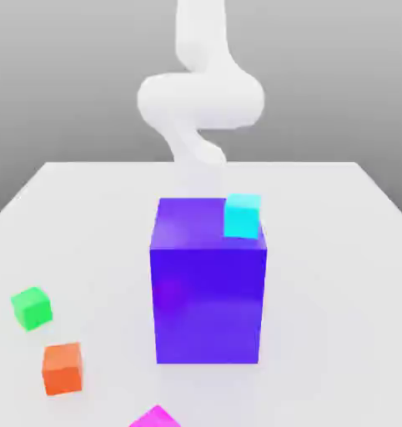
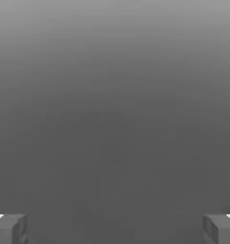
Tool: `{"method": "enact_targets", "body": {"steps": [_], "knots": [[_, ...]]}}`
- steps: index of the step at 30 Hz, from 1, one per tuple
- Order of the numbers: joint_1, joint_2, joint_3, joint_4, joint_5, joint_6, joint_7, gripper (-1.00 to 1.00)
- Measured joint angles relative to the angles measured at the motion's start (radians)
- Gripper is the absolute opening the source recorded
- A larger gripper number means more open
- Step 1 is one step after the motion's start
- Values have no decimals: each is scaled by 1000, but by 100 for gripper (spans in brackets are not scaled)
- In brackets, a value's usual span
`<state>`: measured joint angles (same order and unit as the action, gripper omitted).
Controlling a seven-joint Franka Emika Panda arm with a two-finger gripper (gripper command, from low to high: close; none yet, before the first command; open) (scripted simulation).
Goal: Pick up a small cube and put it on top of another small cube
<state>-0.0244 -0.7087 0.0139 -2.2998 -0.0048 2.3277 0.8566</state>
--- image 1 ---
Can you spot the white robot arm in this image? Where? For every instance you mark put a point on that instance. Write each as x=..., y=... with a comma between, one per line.
x=201, y=96

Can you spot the small cyan cube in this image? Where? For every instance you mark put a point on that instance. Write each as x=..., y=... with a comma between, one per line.
x=241, y=220

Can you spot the small green cube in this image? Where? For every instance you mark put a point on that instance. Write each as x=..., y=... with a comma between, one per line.
x=32, y=309

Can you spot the small orange cube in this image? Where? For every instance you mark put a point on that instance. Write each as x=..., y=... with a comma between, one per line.
x=62, y=368

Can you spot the small magenta cube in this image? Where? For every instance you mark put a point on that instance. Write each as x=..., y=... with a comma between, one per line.
x=155, y=418

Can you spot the large purple box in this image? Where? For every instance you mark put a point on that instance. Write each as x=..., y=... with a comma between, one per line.
x=207, y=300

